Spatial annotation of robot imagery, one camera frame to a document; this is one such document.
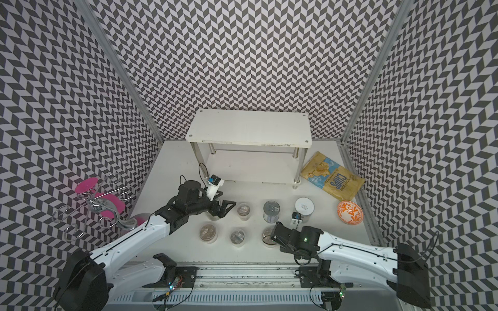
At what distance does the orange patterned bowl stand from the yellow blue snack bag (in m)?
0.04

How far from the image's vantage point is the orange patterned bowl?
86 centimetres

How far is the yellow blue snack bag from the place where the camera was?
3.19 ft

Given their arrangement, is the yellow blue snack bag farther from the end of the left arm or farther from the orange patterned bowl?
the end of the left arm

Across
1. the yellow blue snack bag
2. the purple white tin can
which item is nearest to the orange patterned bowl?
the yellow blue snack bag
